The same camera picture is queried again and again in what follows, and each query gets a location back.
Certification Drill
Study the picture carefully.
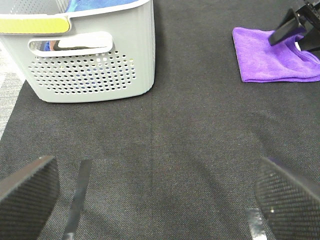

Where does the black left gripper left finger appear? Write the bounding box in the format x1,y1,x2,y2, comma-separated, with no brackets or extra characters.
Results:
0,156,60,240

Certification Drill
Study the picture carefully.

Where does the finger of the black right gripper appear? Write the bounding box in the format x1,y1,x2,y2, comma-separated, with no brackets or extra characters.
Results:
298,23,320,52
268,8,307,46

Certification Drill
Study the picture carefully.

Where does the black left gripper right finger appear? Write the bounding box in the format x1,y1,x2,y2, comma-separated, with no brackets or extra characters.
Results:
255,157,320,240

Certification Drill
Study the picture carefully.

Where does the purple towel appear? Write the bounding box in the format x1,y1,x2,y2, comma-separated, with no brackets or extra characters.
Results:
232,27,320,83

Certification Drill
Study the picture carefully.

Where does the white towel label tag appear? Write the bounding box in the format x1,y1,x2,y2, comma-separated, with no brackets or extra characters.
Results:
295,41,301,51

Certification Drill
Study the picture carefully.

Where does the dark grey fabric mat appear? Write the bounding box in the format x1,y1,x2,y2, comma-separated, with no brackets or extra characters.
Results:
0,0,320,240

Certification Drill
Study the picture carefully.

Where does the grey perforated plastic basket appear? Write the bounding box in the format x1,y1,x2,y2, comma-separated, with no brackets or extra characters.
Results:
0,0,156,103

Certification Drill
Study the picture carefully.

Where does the yellow tape on basket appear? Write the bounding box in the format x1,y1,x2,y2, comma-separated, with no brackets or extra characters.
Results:
0,17,70,34

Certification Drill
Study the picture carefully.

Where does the blue towel in basket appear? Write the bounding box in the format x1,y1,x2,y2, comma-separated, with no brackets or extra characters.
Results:
65,0,135,13

